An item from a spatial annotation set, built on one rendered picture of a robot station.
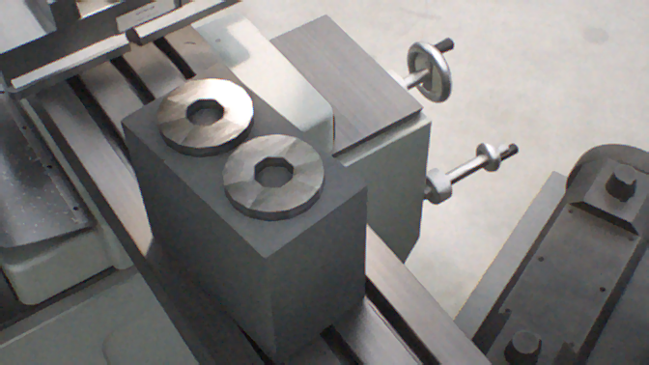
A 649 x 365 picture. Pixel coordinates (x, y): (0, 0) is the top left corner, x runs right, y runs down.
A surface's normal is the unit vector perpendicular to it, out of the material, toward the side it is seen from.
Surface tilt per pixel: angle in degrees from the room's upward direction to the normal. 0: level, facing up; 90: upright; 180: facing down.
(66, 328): 90
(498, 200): 0
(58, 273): 90
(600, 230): 0
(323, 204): 0
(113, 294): 90
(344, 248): 90
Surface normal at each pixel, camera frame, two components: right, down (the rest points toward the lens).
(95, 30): 0.58, 0.62
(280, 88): -0.02, -0.64
